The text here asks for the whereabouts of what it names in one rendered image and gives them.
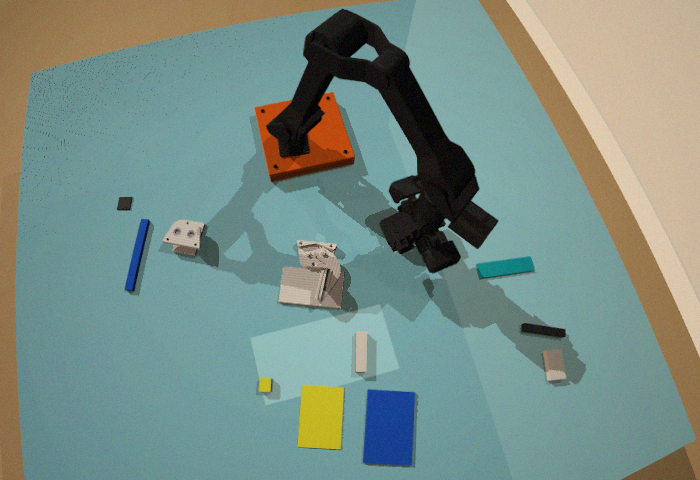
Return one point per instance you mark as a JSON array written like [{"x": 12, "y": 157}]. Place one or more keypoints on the teal flat bar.
[{"x": 505, "y": 267}]

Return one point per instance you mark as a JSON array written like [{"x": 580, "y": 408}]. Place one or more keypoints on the blue long bar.
[{"x": 137, "y": 255}]

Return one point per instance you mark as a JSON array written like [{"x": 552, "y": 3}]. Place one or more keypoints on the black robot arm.
[{"x": 445, "y": 173}]

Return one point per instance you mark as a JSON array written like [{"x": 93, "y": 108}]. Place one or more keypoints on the blue rectangular plate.
[{"x": 389, "y": 427}]

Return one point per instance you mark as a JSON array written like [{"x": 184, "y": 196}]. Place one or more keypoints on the small yellow block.
[{"x": 265, "y": 384}]

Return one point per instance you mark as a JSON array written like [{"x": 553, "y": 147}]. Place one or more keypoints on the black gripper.
[{"x": 437, "y": 252}]

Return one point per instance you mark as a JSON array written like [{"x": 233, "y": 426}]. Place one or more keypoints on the yellow rectangular plate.
[{"x": 320, "y": 418}]

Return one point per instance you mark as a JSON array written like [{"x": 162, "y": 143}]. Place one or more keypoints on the black rectangular bar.
[{"x": 544, "y": 330}]

